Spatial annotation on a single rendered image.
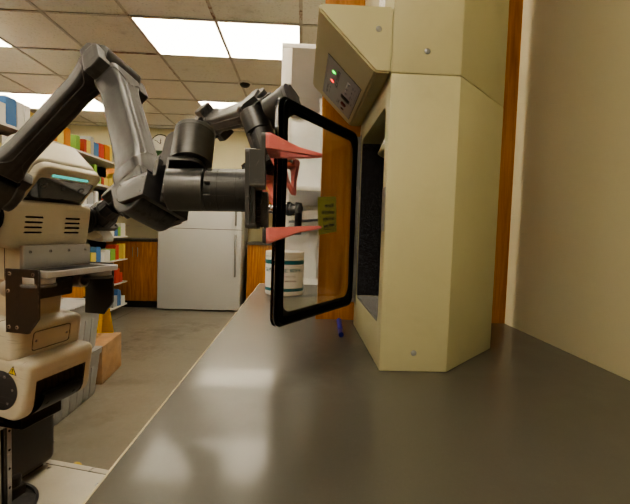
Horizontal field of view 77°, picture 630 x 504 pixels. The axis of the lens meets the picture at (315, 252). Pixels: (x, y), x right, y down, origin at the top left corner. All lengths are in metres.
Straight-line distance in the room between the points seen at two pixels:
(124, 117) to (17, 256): 0.65
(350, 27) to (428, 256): 0.37
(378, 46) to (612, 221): 0.52
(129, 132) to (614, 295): 0.87
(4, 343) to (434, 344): 1.06
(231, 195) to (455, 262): 0.37
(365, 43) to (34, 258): 0.96
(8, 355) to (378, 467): 1.06
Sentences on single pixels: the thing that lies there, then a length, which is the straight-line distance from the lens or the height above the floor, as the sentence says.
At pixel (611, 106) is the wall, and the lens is 0.95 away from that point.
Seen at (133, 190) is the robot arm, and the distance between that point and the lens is 0.58.
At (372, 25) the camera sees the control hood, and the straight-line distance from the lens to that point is 0.71.
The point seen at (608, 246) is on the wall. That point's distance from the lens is 0.90.
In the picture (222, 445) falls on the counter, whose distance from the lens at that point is 0.46.
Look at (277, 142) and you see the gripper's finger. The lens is 0.53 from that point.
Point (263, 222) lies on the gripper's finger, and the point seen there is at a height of 1.17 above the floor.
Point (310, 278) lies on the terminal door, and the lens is 0.78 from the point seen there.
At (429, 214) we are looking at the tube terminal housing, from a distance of 0.66.
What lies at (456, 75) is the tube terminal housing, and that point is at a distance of 0.71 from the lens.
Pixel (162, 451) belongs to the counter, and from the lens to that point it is 0.46.
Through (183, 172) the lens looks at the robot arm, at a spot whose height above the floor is 1.23.
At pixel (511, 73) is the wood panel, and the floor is 1.57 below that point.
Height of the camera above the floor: 1.16
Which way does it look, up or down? 3 degrees down
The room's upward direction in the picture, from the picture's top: 2 degrees clockwise
